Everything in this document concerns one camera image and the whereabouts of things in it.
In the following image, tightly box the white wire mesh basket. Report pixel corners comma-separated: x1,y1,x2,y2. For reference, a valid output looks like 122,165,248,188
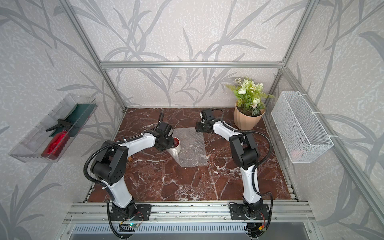
272,91,334,164

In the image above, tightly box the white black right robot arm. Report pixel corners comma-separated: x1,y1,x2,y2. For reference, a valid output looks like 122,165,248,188
196,120,272,207

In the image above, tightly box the potted plant terracotta pot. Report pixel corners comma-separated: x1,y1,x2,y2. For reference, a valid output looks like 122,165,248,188
226,76,274,131

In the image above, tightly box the white mug red interior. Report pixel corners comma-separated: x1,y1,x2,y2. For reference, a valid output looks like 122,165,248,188
172,137,181,154

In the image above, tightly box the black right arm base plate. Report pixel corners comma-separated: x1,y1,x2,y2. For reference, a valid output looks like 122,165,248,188
228,202,271,220

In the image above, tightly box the green trowel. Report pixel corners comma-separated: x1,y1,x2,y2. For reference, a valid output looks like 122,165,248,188
46,104,97,138

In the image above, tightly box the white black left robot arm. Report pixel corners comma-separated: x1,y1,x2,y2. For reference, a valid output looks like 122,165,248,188
83,131,175,209

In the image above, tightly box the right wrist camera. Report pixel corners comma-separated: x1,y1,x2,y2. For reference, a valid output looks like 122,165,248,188
201,109,216,122

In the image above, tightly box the red spray bottle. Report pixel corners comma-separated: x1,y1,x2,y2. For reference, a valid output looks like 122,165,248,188
41,131,70,160

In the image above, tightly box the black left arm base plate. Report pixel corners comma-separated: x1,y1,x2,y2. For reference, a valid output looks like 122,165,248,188
110,204,152,221

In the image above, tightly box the clear plastic wall tray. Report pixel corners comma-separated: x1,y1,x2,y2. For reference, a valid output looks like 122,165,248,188
9,94,98,163

